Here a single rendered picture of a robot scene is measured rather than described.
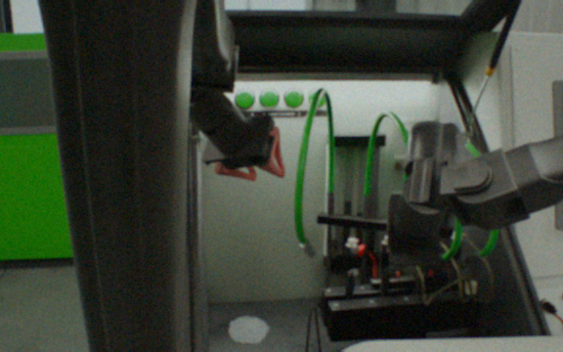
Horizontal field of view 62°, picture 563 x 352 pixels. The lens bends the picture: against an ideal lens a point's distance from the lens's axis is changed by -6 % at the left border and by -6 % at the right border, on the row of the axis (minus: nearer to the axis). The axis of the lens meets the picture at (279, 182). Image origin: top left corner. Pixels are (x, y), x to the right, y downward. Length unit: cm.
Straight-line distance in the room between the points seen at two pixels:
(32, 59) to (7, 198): 96
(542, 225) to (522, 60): 38
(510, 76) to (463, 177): 69
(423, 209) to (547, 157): 14
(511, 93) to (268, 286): 79
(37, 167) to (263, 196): 248
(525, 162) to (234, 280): 96
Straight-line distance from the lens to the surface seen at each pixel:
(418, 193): 58
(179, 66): 18
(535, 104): 123
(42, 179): 359
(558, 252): 128
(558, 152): 56
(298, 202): 83
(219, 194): 127
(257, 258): 134
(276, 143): 70
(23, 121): 353
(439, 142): 62
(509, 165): 56
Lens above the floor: 151
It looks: 16 degrees down
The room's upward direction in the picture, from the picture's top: straight up
